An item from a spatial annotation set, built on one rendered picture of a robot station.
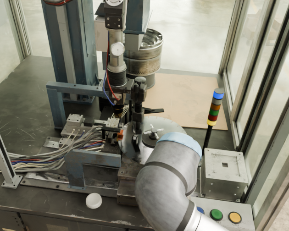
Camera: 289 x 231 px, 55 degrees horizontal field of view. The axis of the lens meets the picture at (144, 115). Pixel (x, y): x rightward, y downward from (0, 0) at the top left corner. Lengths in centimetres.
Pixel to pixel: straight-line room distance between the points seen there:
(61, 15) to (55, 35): 15
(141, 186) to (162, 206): 6
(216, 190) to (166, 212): 76
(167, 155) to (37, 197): 88
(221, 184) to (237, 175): 8
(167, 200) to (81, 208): 78
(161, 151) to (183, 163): 6
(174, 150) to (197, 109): 120
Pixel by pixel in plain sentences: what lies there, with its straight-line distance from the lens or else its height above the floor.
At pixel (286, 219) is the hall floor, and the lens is 244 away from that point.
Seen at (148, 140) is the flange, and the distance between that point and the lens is 129.
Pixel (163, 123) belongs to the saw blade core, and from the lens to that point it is 140.
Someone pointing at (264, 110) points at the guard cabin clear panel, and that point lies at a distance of 130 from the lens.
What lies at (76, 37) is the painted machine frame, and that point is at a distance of 168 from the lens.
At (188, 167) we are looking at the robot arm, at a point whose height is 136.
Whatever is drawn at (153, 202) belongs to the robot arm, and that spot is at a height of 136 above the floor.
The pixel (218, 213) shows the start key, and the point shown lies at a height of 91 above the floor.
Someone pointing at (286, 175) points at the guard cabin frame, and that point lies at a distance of 100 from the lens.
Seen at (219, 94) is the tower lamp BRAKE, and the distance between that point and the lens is 129.
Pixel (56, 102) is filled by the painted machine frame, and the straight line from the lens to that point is 158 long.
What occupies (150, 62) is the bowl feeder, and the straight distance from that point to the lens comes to 182.
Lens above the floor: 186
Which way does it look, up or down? 39 degrees down
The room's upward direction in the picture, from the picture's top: 3 degrees clockwise
